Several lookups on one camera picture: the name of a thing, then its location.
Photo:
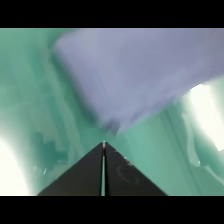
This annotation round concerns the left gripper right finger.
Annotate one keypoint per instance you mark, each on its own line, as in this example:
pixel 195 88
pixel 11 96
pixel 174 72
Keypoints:
pixel 128 176

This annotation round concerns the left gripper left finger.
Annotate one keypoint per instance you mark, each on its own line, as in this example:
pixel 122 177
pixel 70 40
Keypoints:
pixel 83 176

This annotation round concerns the pale lilac T-shirt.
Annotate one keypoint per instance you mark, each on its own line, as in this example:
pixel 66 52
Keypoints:
pixel 133 73

